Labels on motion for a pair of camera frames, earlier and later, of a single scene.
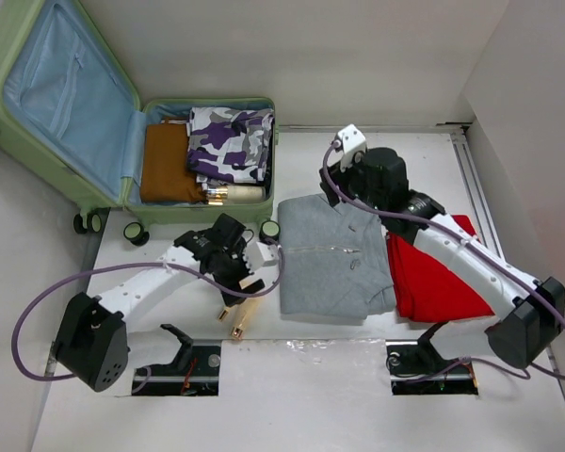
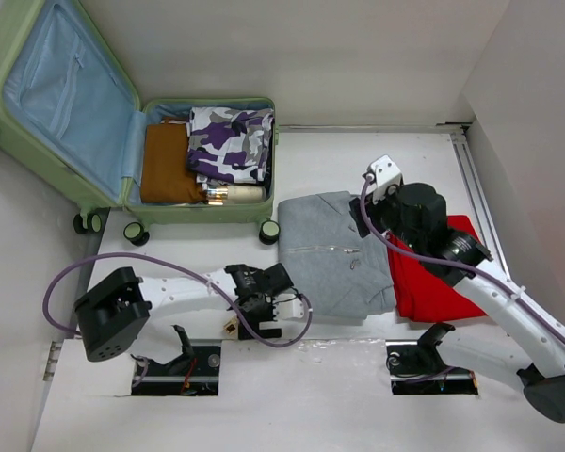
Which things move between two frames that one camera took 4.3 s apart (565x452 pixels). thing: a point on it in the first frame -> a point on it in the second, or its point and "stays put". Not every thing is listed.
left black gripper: (234, 283) -> (269, 315)
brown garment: (167, 174) stays put
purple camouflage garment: (230, 146) stays put
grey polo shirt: (334, 261) stays put
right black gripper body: (353, 183) -> (385, 215)
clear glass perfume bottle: (217, 195) stays put
